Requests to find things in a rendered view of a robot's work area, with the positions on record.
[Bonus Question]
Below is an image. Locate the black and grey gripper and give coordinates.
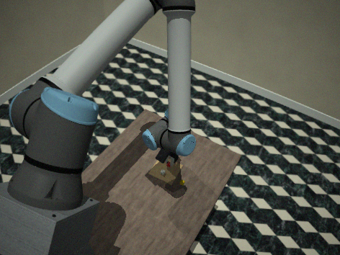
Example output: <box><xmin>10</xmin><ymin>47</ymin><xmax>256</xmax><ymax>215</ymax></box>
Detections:
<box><xmin>165</xmin><ymin>152</ymin><xmax>178</xmax><ymax>166</ymax></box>

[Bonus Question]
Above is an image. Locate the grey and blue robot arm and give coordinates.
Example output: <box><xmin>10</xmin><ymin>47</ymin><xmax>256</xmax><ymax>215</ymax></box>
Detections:
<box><xmin>7</xmin><ymin>0</ymin><xmax>196</xmax><ymax>210</ymax></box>

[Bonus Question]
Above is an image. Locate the tan flat mat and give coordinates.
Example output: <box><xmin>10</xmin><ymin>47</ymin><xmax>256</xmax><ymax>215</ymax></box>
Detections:
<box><xmin>148</xmin><ymin>160</ymin><xmax>183</xmax><ymax>185</ymax></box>

